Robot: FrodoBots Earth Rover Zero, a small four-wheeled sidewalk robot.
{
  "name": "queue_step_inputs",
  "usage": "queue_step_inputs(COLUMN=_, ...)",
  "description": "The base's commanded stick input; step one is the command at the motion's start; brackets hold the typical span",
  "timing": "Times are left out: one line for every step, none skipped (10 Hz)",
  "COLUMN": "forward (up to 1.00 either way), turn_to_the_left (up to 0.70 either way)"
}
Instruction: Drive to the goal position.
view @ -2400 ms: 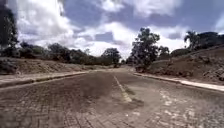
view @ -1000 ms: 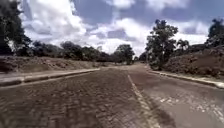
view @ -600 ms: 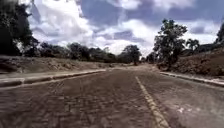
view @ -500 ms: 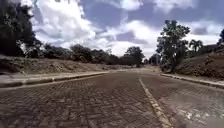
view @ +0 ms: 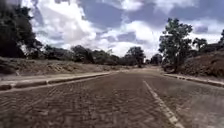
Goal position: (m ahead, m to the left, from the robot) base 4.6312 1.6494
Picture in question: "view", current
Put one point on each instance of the pale concrete kerb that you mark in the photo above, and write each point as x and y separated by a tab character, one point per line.
200	80

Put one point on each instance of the row of trees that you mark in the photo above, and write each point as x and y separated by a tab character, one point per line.
90	55

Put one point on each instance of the dry earth slope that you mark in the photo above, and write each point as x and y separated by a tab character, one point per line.
203	65

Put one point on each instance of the pale concrete pavement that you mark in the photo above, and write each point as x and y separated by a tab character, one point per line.
33	82

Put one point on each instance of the dry earth bank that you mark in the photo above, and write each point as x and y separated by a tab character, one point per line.
50	66

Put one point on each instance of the group of dark trees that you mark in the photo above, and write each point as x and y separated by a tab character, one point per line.
13	33

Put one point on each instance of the red brick paved road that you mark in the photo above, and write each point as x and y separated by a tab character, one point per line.
100	100

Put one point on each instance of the pale painted road line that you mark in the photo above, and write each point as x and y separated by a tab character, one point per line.
163	106

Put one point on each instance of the tall leafy tree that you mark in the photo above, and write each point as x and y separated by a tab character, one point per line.
175	41

